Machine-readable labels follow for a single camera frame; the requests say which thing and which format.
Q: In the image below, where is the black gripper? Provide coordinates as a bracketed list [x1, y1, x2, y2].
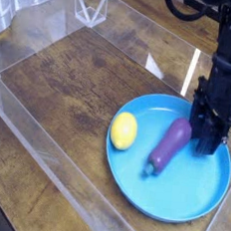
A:
[190, 54, 231, 155]

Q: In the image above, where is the purple toy eggplant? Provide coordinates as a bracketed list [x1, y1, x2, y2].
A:
[143, 117, 192, 176]

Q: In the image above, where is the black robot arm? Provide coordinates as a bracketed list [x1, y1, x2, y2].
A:
[190, 0, 231, 155]

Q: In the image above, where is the blue round tray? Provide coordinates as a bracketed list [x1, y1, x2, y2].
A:
[106, 94, 231, 223]

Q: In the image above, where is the yellow toy lemon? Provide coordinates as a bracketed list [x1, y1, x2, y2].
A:
[110, 112, 137, 150]

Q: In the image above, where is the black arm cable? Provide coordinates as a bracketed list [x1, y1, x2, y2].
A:
[160, 0, 210, 24]

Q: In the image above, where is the clear acrylic enclosure wall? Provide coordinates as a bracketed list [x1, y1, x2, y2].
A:
[0, 0, 231, 231]

